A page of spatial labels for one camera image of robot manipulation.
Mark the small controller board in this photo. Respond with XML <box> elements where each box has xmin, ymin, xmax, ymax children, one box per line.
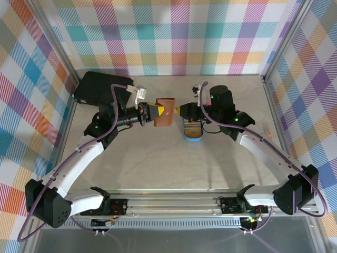
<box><xmin>240</xmin><ymin>216</ymin><xmax>261</xmax><ymax>230</ymax></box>
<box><xmin>90</xmin><ymin>217</ymin><xmax>117</xmax><ymax>229</ymax></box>

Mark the aluminium table side rail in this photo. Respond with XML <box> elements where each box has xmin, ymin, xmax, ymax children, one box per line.
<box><xmin>262</xmin><ymin>78</ymin><xmax>303</xmax><ymax>194</ymax></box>
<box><xmin>33</xmin><ymin>84</ymin><xmax>78</xmax><ymax>201</ymax></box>

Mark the aluminium frame post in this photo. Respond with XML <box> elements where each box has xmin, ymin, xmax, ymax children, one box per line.
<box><xmin>30</xmin><ymin>0</ymin><xmax>82</xmax><ymax>86</ymax></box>
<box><xmin>260</xmin><ymin>0</ymin><xmax>314</xmax><ymax>84</ymax></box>

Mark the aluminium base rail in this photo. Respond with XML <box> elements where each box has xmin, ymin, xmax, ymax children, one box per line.
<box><xmin>28</xmin><ymin>190</ymin><xmax>321</xmax><ymax>220</ymax></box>

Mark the blue card tin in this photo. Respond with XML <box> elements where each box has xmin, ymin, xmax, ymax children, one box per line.
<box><xmin>183</xmin><ymin>118</ymin><xmax>204</xmax><ymax>143</ymax></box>

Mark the perforated metal strip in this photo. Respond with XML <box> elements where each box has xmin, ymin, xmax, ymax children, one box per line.
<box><xmin>34</xmin><ymin>219</ymin><xmax>321</xmax><ymax>231</ymax></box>

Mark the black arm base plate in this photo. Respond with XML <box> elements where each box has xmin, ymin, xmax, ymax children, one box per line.
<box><xmin>80</xmin><ymin>197</ymin><xmax>129</xmax><ymax>216</ymax></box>
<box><xmin>220</xmin><ymin>197</ymin><xmax>270</xmax><ymax>215</ymax></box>

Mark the brown leather card holder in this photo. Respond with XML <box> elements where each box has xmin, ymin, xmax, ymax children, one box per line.
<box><xmin>154</xmin><ymin>97</ymin><xmax>176</xmax><ymax>128</ymax></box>

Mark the black hard case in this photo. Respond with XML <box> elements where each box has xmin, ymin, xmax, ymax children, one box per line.
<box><xmin>73</xmin><ymin>70</ymin><xmax>136</xmax><ymax>113</ymax></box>

